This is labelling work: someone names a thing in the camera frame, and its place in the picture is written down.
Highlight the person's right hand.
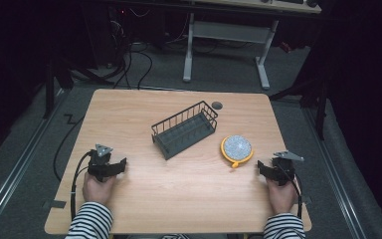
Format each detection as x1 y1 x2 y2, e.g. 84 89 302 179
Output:
266 178 298 216

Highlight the dark grey wire basket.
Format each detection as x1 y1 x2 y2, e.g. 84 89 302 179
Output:
150 100 219 161

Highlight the bundle of black floor cables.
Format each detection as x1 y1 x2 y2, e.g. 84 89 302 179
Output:
110 41 154 91

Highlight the right hand-held gripper black cable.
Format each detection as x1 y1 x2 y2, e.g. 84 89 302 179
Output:
278 164 304 220

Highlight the black metal stand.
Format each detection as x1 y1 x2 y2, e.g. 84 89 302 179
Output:
42 58 76 120
268 74 330 141

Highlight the black floor cable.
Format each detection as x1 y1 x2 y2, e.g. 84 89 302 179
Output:
52 114 86 182

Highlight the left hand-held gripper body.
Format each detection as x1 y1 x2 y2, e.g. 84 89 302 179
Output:
87 143 121 183

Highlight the left hand-held gripper black cable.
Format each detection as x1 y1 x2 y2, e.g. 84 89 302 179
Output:
70 150 95 221

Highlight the white metal desk frame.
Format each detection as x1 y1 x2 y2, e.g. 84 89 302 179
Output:
182 12 281 91

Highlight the round yellow-rimmed speckled disc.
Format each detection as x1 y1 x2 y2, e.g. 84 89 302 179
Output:
220 133 256 169

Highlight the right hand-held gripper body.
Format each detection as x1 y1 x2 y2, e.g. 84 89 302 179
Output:
267 150 305 187

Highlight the grey tape piece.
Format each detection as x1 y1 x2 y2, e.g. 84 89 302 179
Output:
42 198 68 210

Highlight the metal floor rail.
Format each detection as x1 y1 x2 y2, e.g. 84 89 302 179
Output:
0 89 68 235
301 105 368 239

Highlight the person's left hand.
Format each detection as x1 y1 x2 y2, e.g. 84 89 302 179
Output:
82 172 117 207

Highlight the hand-held gripper black cable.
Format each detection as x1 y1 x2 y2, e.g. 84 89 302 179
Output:
278 164 304 220
70 150 95 221

